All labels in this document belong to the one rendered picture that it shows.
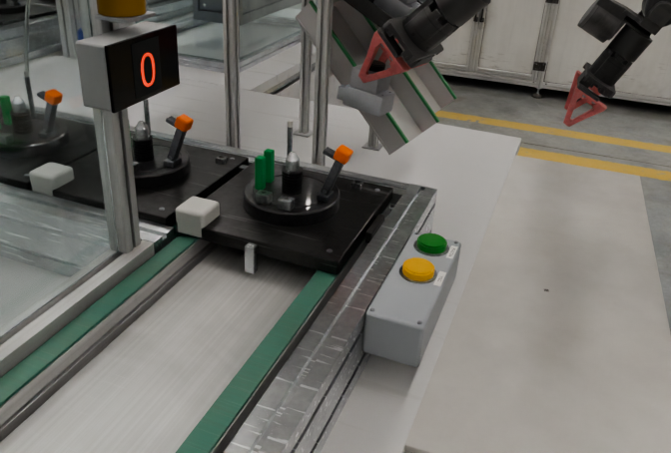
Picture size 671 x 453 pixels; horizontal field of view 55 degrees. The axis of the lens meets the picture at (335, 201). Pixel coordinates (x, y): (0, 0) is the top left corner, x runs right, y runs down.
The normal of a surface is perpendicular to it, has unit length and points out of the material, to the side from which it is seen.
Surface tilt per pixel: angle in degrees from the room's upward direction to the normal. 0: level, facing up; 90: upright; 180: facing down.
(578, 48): 90
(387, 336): 90
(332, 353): 0
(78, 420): 0
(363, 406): 0
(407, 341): 90
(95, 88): 90
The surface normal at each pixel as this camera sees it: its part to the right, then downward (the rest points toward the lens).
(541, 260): 0.05, -0.89
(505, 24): -0.32, 0.42
